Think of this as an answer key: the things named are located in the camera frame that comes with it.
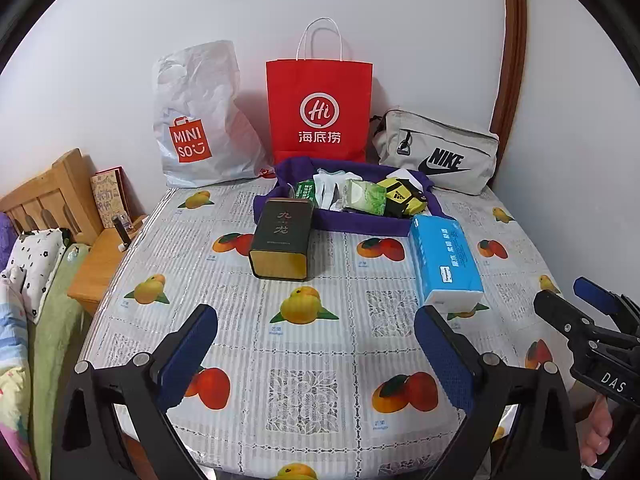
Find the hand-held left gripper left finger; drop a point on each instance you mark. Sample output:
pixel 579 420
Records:
pixel 187 355

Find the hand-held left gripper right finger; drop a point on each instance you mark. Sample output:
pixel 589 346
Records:
pixel 445 357

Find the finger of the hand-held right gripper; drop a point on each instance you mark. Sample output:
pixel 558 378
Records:
pixel 557 312
pixel 592 291

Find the purple fabric storage basket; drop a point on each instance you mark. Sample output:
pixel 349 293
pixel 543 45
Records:
pixel 360 222

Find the light green wet wipes pack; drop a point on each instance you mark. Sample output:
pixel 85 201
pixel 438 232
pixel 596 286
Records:
pixel 367 197

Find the white sponge block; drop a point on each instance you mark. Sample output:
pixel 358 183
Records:
pixel 414 179

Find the green printed packet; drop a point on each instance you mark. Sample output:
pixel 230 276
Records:
pixel 305 192

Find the person's right hand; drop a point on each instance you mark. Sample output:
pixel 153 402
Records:
pixel 595 435

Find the fruit print tablecloth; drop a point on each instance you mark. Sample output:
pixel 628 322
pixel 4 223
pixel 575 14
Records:
pixel 225 280

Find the blue tissue pack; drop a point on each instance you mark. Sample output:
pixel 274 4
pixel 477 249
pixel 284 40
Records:
pixel 445 260

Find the wooden nightstand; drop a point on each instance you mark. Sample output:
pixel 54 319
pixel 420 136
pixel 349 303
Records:
pixel 97 270

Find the green blanket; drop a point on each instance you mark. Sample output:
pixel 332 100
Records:
pixel 52 340

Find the small black bottle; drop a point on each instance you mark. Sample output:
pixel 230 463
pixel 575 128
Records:
pixel 121 232

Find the dark green tin box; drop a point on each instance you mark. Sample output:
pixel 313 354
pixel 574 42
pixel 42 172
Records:
pixel 280 235

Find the white floral pillow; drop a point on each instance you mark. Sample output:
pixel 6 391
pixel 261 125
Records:
pixel 37 265

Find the patterned book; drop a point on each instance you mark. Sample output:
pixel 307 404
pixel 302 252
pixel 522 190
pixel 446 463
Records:
pixel 110 197

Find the colourful quilt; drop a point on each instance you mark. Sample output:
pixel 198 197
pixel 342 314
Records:
pixel 12 375

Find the grey waist bag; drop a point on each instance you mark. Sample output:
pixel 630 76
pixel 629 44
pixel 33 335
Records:
pixel 440 155

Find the purple pillow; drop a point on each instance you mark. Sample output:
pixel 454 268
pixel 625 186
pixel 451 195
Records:
pixel 4 237

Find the wooden headboard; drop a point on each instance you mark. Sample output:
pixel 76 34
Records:
pixel 50 185

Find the white plastic shopping bag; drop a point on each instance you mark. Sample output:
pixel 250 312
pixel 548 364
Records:
pixel 200 110

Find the red paper bag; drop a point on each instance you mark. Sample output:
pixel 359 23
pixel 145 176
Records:
pixel 320 105

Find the brown wooden door frame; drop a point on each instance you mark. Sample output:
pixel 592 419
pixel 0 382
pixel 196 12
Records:
pixel 512 50

